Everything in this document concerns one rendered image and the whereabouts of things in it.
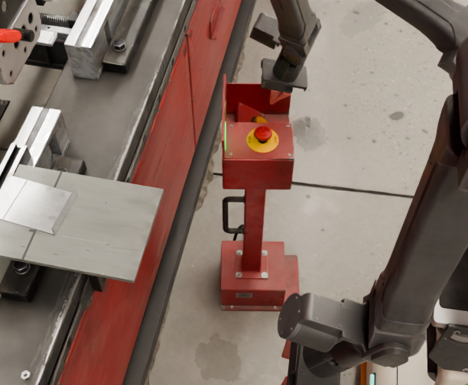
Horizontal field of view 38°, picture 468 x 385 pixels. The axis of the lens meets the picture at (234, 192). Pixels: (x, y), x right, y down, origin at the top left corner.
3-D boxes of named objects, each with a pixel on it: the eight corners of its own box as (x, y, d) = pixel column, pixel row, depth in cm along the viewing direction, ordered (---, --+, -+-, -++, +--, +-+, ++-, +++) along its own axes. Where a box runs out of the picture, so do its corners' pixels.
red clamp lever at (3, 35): (3, 30, 91) (35, 30, 100) (-25, 27, 91) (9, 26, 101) (2, 44, 91) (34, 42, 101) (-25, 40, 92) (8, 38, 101)
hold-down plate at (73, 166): (30, 303, 116) (26, 296, 114) (1, 298, 117) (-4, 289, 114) (87, 168, 133) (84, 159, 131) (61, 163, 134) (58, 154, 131)
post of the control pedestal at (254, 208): (260, 272, 205) (268, 165, 161) (242, 272, 205) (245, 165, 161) (260, 257, 208) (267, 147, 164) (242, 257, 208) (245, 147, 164)
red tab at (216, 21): (216, 40, 201) (216, 22, 196) (209, 39, 202) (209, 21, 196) (227, 8, 210) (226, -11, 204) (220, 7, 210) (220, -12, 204)
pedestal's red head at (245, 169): (290, 190, 156) (297, 141, 142) (222, 189, 156) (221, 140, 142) (287, 125, 168) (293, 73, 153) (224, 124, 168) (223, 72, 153)
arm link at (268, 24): (299, 57, 130) (319, 19, 131) (246, 30, 130) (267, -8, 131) (293, 72, 142) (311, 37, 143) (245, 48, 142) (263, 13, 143)
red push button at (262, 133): (271, 148, 149) (272, 138, 146) (253, 148, 149) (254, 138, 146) (271, 134, 151) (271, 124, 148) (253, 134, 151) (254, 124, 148)
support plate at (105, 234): (134, 283, 106) (133, 280, 105) (-22, 253, 109) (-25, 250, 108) (164, 192, 116) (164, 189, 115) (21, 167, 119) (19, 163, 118)
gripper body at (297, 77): (260, 63, 148) (270, 39, 142) (303, 72, 151) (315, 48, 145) (260, 85, 145) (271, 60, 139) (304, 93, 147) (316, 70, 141)
